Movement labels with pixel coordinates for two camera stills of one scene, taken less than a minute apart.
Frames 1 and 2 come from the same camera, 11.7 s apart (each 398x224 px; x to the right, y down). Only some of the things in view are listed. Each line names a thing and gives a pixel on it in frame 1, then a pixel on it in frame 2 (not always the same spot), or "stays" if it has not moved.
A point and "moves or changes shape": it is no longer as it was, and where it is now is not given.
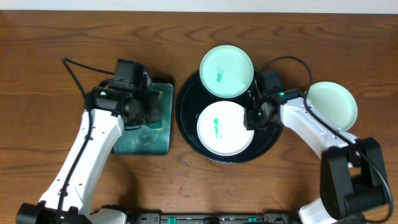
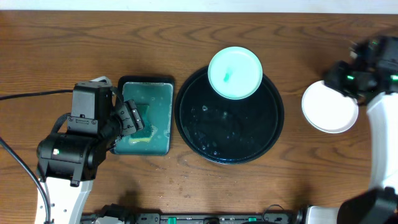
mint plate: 226,71 moves or changes shape
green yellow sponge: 158,125 → 144,135
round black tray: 191,99 stays
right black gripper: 250,122 → 331,73
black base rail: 267,218 stays
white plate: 221,128 → 328,109
